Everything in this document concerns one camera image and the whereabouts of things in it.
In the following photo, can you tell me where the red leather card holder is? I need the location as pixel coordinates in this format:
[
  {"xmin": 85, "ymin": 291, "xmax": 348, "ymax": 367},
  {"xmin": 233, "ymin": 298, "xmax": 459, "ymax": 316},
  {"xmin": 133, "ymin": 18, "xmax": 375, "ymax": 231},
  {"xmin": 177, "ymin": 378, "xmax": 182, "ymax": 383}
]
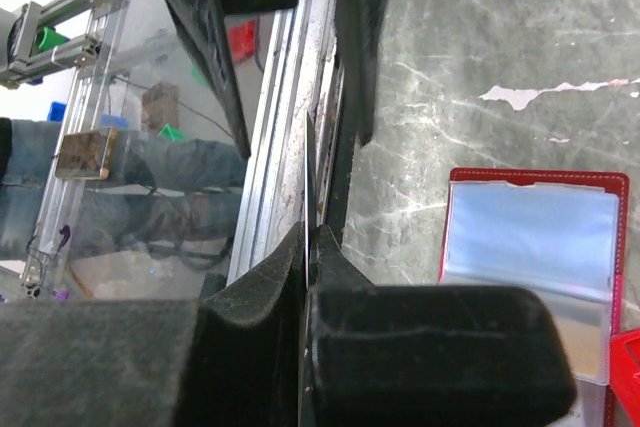
[{"xmin": 438, "ymin": 167, "xmax": 630, "ymax": 426}]

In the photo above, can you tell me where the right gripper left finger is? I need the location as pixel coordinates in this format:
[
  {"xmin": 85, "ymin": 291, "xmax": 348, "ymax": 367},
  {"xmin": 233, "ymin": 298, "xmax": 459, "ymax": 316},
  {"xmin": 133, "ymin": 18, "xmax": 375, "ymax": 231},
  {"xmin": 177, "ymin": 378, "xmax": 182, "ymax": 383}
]
[{"xmin": 1, "ymin": 224, "xmax": 304, "ymax": 426}]

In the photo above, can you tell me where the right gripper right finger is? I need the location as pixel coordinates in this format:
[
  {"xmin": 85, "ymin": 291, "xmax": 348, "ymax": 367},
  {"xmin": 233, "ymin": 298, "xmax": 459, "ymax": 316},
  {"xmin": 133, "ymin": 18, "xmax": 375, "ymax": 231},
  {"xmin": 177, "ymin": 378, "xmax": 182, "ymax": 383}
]
[{"xmin": 305, "ymin": 226, "xmax": 576, "ymax": 426}]

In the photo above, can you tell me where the aluminium mounting rail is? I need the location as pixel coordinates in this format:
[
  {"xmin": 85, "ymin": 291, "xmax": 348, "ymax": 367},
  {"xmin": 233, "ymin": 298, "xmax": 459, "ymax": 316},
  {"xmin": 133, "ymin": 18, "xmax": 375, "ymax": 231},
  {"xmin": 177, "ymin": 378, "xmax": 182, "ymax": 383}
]
[{"xmin": 227, "ymin": 0, "xmax": 342, "ymax": 283}]

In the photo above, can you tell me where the red bin with cards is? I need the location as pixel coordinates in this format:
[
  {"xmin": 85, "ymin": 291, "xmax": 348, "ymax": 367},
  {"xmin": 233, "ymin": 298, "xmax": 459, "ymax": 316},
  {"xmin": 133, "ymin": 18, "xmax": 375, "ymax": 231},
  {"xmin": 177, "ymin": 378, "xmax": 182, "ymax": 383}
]
[{"xmin": 609, "ymin": 329, "xmax": 640, "ymax": 426}]

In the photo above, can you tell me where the dark item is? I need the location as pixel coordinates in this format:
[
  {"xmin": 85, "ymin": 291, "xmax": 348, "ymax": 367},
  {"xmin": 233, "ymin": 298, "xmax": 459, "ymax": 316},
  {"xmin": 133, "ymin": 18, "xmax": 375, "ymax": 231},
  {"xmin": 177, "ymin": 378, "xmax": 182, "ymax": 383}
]
[{"xmin": 298, "ymin": 113, "xmax": 317, "ymax": 426}]

